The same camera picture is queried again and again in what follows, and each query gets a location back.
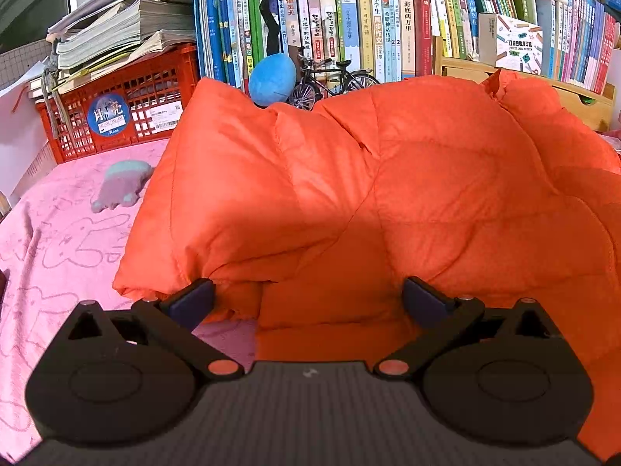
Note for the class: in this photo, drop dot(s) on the stack of papers and books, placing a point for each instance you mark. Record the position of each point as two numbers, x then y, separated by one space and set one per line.
100 31

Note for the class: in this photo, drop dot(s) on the row of upright books left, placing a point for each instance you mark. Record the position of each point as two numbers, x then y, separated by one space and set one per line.
391 38

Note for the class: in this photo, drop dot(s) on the small grey plush toy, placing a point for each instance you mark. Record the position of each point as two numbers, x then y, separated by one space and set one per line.
122 184

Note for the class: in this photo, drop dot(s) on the blue plush ball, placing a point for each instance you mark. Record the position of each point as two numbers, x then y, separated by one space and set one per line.
273 80

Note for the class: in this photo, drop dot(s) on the miniature black bicycle model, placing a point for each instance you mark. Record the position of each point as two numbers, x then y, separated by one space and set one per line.
325 79

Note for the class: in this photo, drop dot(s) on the pink bunny print blanket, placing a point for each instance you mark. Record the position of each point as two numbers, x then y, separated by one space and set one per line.
56 252

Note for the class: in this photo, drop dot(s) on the red plastic crate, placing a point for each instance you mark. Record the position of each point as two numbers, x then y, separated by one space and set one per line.
141 102

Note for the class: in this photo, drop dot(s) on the orange down jacket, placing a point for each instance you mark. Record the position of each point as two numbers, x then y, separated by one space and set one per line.
308 222

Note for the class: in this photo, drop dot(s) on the row of upright books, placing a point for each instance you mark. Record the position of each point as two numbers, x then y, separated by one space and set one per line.
579 35
391 38

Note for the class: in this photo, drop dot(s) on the wooden desk drawer organizer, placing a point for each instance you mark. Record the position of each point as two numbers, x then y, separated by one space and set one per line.
594 110

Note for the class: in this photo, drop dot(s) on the row of upright books right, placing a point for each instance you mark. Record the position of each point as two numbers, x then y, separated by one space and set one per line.
579 35

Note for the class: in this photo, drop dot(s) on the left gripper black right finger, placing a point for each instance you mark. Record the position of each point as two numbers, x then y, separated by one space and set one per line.
444 322

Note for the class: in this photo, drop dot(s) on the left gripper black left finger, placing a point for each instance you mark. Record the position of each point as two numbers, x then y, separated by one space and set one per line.
171 323

